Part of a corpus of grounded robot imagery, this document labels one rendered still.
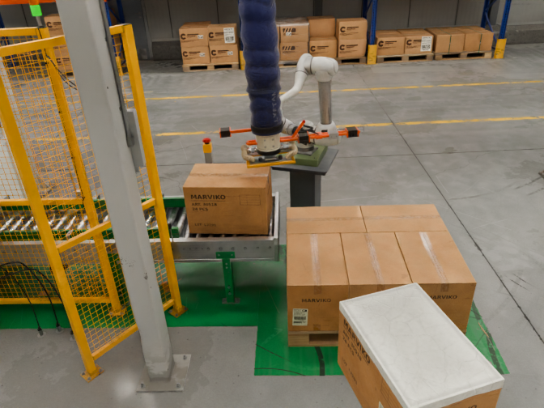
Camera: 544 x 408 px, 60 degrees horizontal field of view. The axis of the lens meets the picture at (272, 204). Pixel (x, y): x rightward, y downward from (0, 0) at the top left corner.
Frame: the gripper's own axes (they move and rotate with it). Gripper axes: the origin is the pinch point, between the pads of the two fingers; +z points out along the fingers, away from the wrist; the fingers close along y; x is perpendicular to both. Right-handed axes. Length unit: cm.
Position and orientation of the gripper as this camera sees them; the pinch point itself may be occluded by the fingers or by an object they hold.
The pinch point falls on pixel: (312, 137)
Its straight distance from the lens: 340.0
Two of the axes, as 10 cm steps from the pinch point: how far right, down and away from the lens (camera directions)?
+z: 5.5, 3.4, -7.6
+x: -7.6, -1.9, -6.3
